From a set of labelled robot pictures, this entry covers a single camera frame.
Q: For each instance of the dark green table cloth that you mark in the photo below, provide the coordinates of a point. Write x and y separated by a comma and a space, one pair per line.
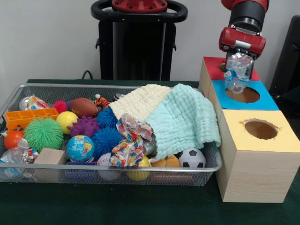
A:
140, 206
294, 96

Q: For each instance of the purple spiky toy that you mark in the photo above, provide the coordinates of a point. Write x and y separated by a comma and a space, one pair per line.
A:
85, 126

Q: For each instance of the cream white cloth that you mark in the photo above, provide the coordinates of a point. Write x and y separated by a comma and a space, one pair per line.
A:
138, 103

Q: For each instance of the colourful dotted cloth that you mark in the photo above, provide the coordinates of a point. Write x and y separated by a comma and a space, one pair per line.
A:
130, 145

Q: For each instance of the yellow ball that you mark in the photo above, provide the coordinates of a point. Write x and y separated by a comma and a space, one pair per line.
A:
65, 122

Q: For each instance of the brown toy football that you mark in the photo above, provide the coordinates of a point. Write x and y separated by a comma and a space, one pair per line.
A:
83, 107

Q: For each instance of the black upright panel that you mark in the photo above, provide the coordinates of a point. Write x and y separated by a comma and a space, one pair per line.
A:
288, 58

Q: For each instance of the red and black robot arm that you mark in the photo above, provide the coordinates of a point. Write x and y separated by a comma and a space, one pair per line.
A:
248, 11

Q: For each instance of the blue spiky ball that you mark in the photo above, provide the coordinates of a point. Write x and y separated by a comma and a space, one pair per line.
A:
105, 141

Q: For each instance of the wooden box with three holes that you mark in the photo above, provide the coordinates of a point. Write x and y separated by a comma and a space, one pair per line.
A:
253, 175

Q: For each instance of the mint green cloth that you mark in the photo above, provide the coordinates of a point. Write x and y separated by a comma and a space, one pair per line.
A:
182, 122

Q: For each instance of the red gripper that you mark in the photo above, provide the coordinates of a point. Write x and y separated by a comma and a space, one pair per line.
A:
243, 41

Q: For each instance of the globe print ball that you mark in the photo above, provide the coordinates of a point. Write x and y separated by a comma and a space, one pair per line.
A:
80, 148

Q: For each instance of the shallow mesh bin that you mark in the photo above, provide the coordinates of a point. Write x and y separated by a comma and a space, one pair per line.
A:
70, 175

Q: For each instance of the green spiky ball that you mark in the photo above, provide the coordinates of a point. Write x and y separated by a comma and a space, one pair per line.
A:
43, 134

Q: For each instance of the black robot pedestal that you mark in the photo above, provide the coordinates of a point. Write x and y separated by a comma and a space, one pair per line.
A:
140, 58

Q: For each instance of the black and white soccer ball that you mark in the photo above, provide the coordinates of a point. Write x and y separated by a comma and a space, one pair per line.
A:
192, 158

